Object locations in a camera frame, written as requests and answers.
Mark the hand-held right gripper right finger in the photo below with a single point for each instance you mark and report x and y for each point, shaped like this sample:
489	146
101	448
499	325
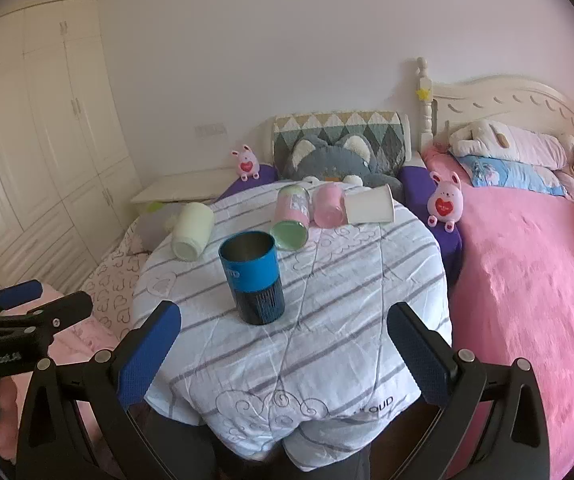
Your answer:
417	355

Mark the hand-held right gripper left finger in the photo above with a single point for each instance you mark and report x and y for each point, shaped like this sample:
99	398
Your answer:
151	355

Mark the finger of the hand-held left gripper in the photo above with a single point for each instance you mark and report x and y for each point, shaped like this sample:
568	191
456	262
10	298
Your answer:
17	292
69	307

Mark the blue and black cup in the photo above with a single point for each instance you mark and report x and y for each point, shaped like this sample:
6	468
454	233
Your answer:
252	280

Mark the cream cup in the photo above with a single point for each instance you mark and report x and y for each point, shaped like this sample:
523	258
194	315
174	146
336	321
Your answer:
192	227

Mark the white paper cup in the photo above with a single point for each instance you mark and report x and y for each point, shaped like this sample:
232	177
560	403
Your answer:
369	204

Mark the pink cup with green base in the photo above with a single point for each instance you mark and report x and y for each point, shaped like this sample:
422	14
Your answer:
292	210

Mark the heart print blanket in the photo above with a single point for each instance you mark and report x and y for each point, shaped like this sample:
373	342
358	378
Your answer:
112	285

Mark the white striped blanket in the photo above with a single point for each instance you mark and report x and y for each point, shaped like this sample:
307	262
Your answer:
337	310

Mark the pink fleece blanket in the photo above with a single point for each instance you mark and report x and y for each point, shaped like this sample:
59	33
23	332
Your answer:
517	285

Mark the green toy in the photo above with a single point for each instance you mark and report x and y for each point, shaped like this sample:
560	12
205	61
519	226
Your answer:
156	206

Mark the large pink bunny plush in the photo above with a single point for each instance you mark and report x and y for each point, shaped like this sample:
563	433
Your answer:
444	205

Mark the white bedside table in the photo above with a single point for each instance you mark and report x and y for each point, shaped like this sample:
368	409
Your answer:
182	185

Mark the cream wardrobe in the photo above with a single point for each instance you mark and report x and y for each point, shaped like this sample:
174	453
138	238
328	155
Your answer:
52	110

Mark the blue printed pillow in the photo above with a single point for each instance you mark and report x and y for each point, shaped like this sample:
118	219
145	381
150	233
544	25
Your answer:
507	172

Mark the grey cat plush cushion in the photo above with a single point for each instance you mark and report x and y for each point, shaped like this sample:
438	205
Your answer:
332	160

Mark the small pink bunny plush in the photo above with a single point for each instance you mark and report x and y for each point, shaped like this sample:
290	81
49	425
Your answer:
247	165

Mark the diamond patterned pillow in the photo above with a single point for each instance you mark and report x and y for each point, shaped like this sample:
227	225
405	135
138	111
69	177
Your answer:
387	135

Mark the white dog plush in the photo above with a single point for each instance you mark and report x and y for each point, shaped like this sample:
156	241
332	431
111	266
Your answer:
472	137

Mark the yellow star sticker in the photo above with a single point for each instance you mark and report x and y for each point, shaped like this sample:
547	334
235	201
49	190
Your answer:
422	94

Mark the cream bed headboard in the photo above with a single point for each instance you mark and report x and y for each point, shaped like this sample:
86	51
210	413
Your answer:
492	100

